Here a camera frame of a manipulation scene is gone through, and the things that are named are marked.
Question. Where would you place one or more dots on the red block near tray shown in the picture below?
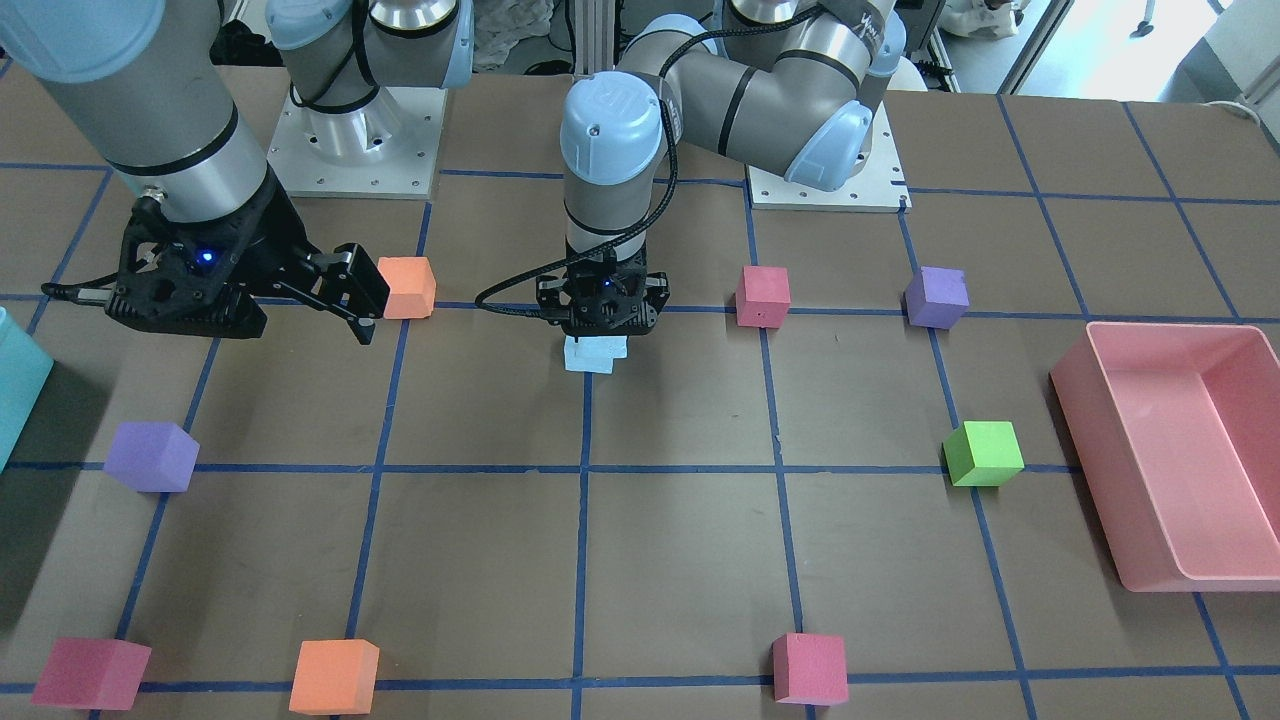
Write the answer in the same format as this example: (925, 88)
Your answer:
(91, 674)

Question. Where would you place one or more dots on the green block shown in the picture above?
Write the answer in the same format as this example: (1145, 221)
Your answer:
(983, 454)

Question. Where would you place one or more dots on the light blue block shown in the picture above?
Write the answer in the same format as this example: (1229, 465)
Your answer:
(595, 348)
(590, 362)

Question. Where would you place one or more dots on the orange block robot side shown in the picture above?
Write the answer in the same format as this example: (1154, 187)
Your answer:
(335, 677)

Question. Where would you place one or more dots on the purple block near tray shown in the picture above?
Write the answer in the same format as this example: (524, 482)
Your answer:
(152, 456)

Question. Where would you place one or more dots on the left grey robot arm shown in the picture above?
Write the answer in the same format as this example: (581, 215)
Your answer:
(788, 87)

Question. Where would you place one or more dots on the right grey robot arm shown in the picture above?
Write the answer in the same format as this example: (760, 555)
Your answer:
(137, 79)

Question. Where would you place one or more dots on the red block far inner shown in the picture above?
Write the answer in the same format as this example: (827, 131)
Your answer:
(762, 297)

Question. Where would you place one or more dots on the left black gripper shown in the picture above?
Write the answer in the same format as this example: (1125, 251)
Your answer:
(654, 293)

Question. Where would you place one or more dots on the purple block far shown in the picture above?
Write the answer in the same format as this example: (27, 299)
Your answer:
(937, 297)

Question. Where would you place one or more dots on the cyan plastic tray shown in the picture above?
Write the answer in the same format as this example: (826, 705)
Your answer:
(25, 367)

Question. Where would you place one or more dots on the pink plastic tray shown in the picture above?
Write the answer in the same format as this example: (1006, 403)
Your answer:
(1177, 430)

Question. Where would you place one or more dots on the orange block outer side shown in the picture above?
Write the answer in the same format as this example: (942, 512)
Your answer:
(412, 287)

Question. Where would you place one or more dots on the red block far outer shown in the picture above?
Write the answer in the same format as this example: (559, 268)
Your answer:
(810, 669)

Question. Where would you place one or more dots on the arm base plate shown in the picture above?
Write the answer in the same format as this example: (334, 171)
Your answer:
(877, 186)
(386, 150)

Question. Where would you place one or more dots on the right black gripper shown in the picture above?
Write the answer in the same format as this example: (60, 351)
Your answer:
(279, 240)

